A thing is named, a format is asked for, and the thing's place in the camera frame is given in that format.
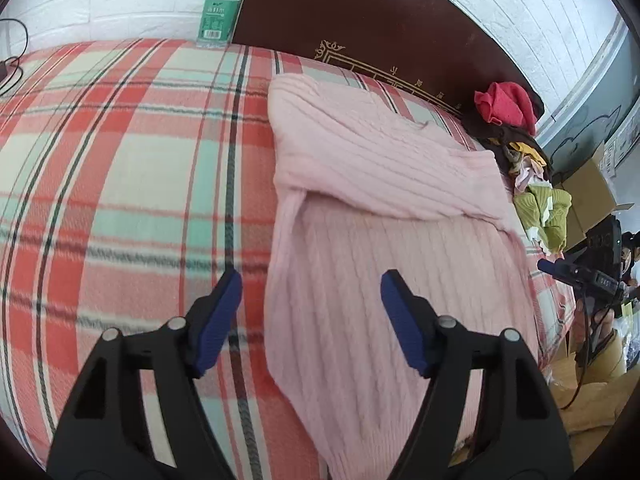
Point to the framed wall poster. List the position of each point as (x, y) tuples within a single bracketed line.
[(625, 135)]

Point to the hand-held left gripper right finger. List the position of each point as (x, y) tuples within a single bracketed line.
[(405, 320)]

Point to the grey panel with cartoon drawing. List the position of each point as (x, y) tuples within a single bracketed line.
[(585, 105)]

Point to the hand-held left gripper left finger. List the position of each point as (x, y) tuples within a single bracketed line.
[(215, 320)]

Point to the light pink cloth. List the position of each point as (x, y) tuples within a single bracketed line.
[(527, 177)]

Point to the pink knit sweater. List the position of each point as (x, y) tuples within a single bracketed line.
[(360, 200)]

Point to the dark brown cloth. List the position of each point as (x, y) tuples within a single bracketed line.
[(500, 140)]

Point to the green label water bottle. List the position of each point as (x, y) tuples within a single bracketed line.
[(217, 10)]

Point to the red knit sweater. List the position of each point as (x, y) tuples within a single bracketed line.
[(507, 105)]

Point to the green ribbed sweater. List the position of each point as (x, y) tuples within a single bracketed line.
[(542, 210)]

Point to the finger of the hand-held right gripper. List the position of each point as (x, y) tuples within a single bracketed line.
[(575, 256), (552, 269)]

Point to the brown wooden headboard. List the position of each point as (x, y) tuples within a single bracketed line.
[(375, 15)]

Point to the small yellow cloth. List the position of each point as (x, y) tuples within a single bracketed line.
[(522, 149)]

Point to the open cardboard box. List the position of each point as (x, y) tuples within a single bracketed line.
[(592, 190)]

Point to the red plaid blanket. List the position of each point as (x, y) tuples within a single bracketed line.
[(125, 170)]

